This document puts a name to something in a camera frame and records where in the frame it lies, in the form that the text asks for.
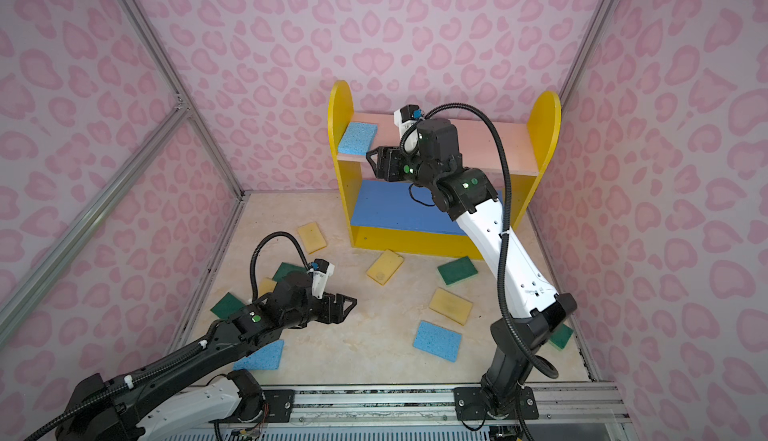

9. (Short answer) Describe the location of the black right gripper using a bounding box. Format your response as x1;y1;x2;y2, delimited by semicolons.
365;145;441;190

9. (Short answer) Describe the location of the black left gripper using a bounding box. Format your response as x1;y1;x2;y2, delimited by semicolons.
284;289;359;331

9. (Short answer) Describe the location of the yellow sponge shelf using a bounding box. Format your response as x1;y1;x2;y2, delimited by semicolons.
297;222;327;254
366;250;404;286

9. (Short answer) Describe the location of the blue sponge floor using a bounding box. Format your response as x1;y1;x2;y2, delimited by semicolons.
413;321;462;362
233;340;284;371

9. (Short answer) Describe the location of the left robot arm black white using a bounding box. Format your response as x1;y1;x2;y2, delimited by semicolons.
49;272;357;440

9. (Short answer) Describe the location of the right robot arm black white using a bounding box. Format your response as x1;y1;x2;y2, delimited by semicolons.
366;118;577;419

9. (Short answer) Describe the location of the yellow wooden shelf unit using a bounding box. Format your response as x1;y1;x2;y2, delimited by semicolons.
328;81;562;259

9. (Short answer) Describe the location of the yellow sponge near shelf left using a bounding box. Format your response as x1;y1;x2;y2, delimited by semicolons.
297;222;327;254

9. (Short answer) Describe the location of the green scouring pad left upper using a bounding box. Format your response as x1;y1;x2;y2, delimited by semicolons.
271;262;307;283

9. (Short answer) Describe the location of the green scouring pad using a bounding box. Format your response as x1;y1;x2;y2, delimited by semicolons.
210;292;245;320
549;324;574;351
271;262;307;283
437;256;478;286

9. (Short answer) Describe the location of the yellow sponge left floor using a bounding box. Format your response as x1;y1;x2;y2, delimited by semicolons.
256;278;277;300

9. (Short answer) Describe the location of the yellow sponge floor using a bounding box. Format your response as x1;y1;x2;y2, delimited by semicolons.
256;278;277;300
429;288;473;326

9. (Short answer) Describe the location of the green scouring pad far left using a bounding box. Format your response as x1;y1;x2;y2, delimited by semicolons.
210;292;245;320

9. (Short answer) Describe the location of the yellow sponge right floor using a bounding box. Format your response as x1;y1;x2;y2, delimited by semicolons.
429;288;473;326

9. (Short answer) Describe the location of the green scouring pad centre right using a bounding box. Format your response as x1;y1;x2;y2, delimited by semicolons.
437;256;478;286

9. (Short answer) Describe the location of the green scouring pad far right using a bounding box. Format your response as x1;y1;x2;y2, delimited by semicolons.
549;324;574;351

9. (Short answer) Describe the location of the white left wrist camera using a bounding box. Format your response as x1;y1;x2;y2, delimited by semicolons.
308;259;335;299

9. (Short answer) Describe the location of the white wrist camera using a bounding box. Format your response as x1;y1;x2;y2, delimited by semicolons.
393;104;422;139
308;259;335;299

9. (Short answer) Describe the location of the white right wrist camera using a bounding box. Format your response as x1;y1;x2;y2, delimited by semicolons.
393;104;422;139

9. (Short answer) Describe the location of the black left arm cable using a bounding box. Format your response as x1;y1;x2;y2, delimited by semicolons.
23;231;313;441

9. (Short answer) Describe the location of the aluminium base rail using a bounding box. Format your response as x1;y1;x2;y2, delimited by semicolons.
110;382;637;441

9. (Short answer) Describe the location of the aluminium frame profile left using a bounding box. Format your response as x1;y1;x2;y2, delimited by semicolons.
1;0;241;344

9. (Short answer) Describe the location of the aluminium frame profile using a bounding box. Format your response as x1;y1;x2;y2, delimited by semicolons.
559;0;620;110
1;0;241;344

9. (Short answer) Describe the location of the aluminium frame profile right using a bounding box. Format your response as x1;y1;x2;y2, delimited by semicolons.
559;0;620;110

